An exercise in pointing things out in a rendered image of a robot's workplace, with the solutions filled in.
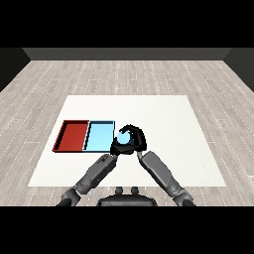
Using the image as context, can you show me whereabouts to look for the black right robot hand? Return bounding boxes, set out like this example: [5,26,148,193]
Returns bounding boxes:
[118,124,148,153]

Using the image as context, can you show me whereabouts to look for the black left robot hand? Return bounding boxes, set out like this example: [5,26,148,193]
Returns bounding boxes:
[109,140,136,157]

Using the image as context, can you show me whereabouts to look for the small blue can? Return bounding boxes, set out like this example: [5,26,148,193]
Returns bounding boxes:
[116,131,131,146]

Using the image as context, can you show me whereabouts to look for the light blue shallow open box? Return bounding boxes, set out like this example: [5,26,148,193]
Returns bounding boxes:
[81,119,116,154]

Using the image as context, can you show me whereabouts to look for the red shallow open box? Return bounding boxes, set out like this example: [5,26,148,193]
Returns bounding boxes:
[52,119,90,154]

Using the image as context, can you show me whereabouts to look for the dark grey robot body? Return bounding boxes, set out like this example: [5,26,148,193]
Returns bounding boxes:
[98,186,158,207]

